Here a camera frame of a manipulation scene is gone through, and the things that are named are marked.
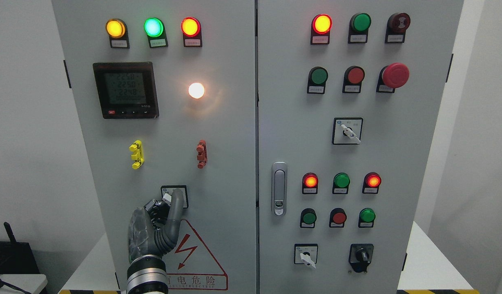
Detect red lit indicator light left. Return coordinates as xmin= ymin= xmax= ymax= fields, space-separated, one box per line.
xmin=181 ymin=17 xmax=203 ymax=48

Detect silver cabinet door handle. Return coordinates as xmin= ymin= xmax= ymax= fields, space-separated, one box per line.
xmin=271 ymin=162 xmax=288 ymax=216

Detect white rotary selector switch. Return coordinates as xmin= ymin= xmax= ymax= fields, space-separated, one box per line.
xmin=161 ymin=185 xmax=189 ymax=209

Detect green lit indicator light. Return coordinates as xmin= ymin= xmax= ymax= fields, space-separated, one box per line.
xmin=144 ymin=18 xmax=168 ymax=48

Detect small clear lamp bulb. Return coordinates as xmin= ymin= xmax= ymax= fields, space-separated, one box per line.
xmin=188 ymin=82 xmax=205 ymax=99

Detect white rotary selector upper right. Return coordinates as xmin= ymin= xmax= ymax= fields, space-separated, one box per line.
xmin=332 ymin=117 xmax=363 ymax=145

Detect white box bottom left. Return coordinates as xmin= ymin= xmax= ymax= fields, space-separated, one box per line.
xmin=0 ymin=274 xmax=48 ymax=294

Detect red electrical hazard warning sticker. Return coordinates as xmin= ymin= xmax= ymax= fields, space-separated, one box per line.
xmin=163 ymin=219 xmax=228 ymax=291

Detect grey left cabinet door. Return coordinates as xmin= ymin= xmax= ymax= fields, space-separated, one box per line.
xmin=52 ymin=0 xmax=257 ymax=294

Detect white rotary selector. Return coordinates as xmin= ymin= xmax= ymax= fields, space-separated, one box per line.
xmin=294 ymin=243 xmax=319 ymax=269
xmin=332 ymin=117 xmax=363 ymax=145

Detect red emergency stop mushroom button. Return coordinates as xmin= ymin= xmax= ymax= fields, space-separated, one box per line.
xmin=376 ymin=62 xmax=410 ymax=94

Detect black router with antenna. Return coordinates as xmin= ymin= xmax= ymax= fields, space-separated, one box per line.
xmin=0 ymin=222 xmax=40 ymax=275

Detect white rotary selector lower right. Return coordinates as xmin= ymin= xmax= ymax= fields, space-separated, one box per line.
xmin=294 ymin=243 xmax=319 ymax=269

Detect black digital power meter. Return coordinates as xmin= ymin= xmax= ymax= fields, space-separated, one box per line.
xmin=93 ymin=62 xmax=159 ymax=119

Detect red lit indicator lower right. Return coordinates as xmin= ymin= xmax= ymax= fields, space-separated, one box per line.
xmin=361 ymin=172 xmax=382 ymax=194

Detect grey right cabinet door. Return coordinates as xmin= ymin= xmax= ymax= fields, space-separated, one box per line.
xmin=257 ymin=0 xmax=463 ymax=294

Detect green push button lower left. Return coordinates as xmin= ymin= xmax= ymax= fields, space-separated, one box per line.
xmin=299 ymin=208 xmax=317 ymax=228

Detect red lit indicator top right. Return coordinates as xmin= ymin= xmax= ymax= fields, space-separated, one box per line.
xmin=310 ymin=14 xmax=332 ymax=45

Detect grey cabinet door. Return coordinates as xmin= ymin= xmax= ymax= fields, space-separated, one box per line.
xmin=257 ymin=0 xmax=463 ymax=294
xmin=52 ymin=0 xmax=257 ymax=294

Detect black rotary knob switch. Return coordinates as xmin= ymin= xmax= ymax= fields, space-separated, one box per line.
xmin=348 ymin=243 xmax=374 ymax=272

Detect yellow indicator light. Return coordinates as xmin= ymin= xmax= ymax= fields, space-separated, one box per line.
xmin=105 ymin=18 xmax=130 ymax=49

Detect dark red buzzer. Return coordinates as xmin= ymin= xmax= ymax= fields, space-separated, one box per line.
xmin=385 ymin=12 xmax=411 ymax=44

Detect green indicator top right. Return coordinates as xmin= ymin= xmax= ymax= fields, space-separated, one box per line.
xmin=348 ymin=13 xmax=372 ymax=44

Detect green push button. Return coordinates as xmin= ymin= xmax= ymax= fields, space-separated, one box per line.
xmin=358 ymin=208 xmax=376 ymax=228
xmin=299 ymin=208 xmax=317 ymax=228
xmin=307 ymin=66 xmax=328 ymax=94

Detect red push button upper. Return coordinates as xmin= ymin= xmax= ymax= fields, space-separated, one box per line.
xmin=342 ymin=66 xmax=365 ymax=94

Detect red push button lower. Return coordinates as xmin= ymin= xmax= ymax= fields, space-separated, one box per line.
xmin=328 ymin=208 xmax=347 ymax=228

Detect red lit indicator lower left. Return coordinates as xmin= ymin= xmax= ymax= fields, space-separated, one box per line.
xmin=302 ymin=172 xmax=318 ymax=195

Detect green push button lower right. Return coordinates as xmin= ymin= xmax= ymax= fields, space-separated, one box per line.
xmin=358 ymin=208 xmax=376 ymax=228

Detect red push button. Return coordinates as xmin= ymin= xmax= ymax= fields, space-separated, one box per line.
xmin=342 ymin=66 xmax=365 ymax=94
xmin=328 ymin=208 xmax=347 ymax=228

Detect green push button upper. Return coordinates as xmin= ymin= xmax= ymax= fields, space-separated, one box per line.
xmin=307 ymin=66 xmax=328 ymax=94

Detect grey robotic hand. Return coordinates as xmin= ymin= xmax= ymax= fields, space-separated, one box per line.
xmin=128 ymin=189 xmax=183 ymax=263

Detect green indicator lower middle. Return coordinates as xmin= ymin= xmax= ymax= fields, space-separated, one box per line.
xmin=332 ymin=172 xmax=350 ymax=195

